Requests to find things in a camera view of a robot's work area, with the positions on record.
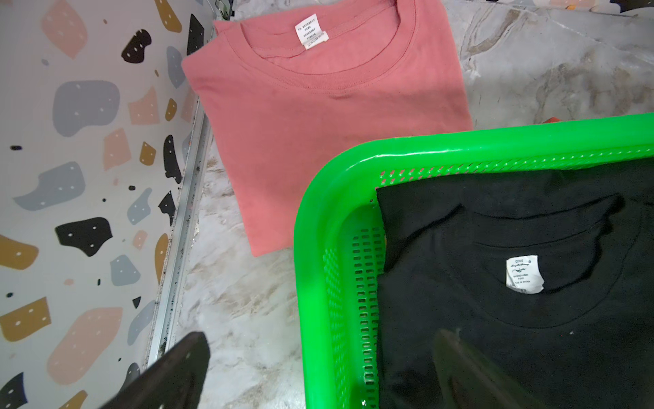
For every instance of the aluminium rail frame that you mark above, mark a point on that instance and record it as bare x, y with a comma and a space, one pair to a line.
169, 302

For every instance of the green plastic basket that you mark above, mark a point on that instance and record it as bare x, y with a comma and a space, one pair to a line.
338, 241

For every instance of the black t-shirt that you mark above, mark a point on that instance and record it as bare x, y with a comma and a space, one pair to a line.
548, 274

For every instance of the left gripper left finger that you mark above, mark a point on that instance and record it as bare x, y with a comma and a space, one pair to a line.
174, 381

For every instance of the pink t-shirt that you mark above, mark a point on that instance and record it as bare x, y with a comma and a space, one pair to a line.
287, 92

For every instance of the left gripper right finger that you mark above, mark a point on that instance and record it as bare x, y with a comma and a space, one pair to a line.
468, 379

